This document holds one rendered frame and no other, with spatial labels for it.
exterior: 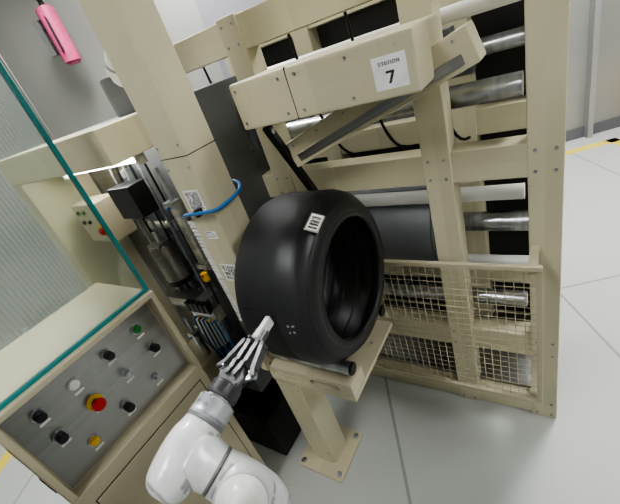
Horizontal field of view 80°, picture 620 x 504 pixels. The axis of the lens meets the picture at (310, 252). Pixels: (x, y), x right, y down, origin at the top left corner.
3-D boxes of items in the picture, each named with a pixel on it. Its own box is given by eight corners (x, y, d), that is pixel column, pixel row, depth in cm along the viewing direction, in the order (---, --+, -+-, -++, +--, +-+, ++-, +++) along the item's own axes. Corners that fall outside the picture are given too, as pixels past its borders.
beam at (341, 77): (243, 132, 125) (225, 86, 118) (283, 109, 143) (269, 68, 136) (421, 93, 91) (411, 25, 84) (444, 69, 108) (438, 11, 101)
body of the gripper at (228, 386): (223, 396, 80) (246, 360, 86) (198, 387, 85) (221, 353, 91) (239, 412, 85) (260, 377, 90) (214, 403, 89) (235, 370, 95)
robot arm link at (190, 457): (184, 415, 86) (231, 445, 85) (136, 485, 77) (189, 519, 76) (183, 406, 77) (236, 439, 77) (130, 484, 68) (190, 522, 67)
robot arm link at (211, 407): (179, 407, 81) (196, 383, 85) (201, 426, 87) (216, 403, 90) (207, 419, 76) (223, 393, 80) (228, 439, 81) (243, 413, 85)
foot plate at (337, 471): (297, 464, 193) (296, 461, 192) (321, 419, 211) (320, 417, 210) (342, 483, 178) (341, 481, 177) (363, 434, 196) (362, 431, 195)
